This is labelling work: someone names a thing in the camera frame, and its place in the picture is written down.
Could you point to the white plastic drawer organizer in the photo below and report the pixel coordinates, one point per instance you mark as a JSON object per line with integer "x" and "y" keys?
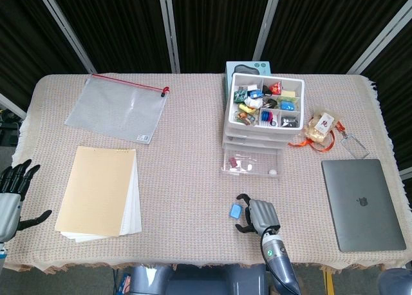
{"x": 260, "y": 129}

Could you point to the clear snack bag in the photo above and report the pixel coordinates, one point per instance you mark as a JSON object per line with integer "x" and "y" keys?
{"x": 318, "y": 127}

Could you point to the green printed packet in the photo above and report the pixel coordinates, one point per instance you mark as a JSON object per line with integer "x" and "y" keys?
{"x": 240, "y": 94}

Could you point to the brown snack packet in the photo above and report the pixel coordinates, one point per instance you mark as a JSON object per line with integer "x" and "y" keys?
{"x": 246, "y": 118}

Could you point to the grey partition post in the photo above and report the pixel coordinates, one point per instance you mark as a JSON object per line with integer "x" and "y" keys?
{"x": 170, "y": 27}
{"x": 64, "y": 27}
{"x": 380, "y": 40}
{"x": 267, "y": 21}

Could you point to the clear drawer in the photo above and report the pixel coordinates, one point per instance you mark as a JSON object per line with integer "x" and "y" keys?
{"x": 257, "y": 134}
{"x": 254, "y": 140}
{"x": 257, "y": 161}

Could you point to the pink binder clip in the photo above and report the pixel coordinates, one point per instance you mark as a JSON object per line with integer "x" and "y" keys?
{"x": 232, "y": 162}

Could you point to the small white ball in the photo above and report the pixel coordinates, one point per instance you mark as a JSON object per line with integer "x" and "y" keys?
{"x": 273, "y": 172}

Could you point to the red snack packet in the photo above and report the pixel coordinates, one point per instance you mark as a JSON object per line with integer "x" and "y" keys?
{"x": 276, "y": 87}

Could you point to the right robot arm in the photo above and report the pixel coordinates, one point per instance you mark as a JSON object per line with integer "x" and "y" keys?
{"x": 280, "y": 262}

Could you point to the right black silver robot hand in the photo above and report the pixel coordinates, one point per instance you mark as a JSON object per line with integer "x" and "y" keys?
{"x": 262, "y": 216}

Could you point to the beige woven tablecloth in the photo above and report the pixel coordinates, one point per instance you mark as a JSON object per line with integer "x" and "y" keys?
{"x": 177, "y": 179}

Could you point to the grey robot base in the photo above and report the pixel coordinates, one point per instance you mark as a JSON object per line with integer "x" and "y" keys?
{"x": 199, "y": 280}

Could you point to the white crumpled wad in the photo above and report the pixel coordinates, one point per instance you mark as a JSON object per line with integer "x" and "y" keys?
{"x": 252, "y": 101}

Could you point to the teal cardboard box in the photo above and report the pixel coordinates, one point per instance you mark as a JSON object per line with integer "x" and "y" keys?
{"x": 231, "y": 68}

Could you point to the yellow green card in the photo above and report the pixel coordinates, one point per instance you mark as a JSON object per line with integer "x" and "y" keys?
{"x": 289, "y": 92}

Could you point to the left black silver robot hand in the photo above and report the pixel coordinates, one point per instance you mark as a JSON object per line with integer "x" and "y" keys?
{"x": 9, "y": 208}

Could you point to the blue plastic discs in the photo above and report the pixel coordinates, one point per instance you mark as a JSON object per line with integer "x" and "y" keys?
{"x": 266, "y": 116}

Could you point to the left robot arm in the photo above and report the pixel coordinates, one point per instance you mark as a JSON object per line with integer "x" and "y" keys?
{"x": 2, "y": 253}

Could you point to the tan cover notepad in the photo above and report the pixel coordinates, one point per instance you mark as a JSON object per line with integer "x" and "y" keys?
{"x": 96, "y": 192}

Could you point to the grey mesh zip pouch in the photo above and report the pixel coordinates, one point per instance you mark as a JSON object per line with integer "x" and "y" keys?
{"x": 116, "y": 108}

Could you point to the light blue plastic block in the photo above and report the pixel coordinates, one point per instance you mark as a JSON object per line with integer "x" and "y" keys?
{"x": 236, "y": 211}

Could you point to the black small pouch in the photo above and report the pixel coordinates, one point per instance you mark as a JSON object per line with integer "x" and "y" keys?
{"x": 289, "y": 121}

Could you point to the grey laptop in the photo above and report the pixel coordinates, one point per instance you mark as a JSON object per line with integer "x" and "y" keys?
{"x": 363, "y": 205}

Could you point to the clear badge holder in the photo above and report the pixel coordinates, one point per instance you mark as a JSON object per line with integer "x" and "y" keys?
{"x": 355, "y": 147}

